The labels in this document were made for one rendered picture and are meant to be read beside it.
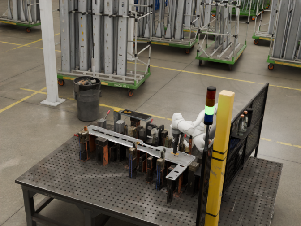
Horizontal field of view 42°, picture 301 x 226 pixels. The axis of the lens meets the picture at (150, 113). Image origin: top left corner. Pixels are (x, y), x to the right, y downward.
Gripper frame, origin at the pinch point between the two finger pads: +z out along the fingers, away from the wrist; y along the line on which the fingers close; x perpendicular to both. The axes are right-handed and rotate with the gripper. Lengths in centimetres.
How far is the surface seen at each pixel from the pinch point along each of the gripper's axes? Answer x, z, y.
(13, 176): 233, 106, -19
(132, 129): 60, -1, 12
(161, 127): 27.6, -9.4, 21.3
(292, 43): 20, 36, 694
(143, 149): 34.6, 6.5, -6.6
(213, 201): -64, 5, -53
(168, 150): 9.8, 6.6, 5.0
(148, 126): 42.3, -9.2, 16.1
